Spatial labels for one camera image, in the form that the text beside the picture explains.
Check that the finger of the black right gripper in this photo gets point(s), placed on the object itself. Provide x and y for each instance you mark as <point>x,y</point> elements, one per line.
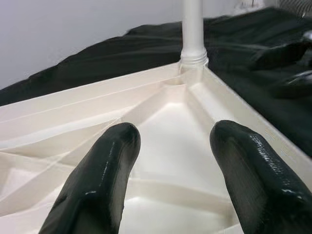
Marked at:
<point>285,54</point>
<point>295,85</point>

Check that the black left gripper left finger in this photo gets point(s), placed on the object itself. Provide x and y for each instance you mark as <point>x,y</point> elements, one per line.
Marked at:
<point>97,182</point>

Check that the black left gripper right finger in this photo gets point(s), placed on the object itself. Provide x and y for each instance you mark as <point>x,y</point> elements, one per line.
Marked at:
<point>258,185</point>

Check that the white plastic table top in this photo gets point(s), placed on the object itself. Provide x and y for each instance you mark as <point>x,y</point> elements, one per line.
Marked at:
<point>61,114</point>

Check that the white plastic table leg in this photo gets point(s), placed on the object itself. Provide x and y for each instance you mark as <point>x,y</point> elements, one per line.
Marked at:
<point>192,29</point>

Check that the black table cloth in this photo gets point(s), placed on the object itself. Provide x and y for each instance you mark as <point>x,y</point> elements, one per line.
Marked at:
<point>146,48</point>

